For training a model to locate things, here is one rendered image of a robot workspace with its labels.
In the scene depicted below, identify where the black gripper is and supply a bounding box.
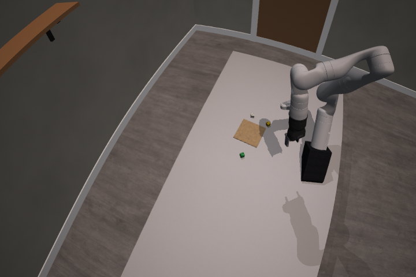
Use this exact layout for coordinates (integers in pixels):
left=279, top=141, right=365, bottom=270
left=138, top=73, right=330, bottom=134
left=280, top=100, right=308, bottom=147

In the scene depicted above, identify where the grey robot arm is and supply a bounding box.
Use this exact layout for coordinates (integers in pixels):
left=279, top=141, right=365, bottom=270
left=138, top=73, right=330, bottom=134
left=290, top=46, right=394, bottom=150

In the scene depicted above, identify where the tan square mat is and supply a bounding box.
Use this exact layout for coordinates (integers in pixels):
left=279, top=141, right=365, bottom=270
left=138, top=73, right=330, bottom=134
left=233, top=119, right=266, bottom=147

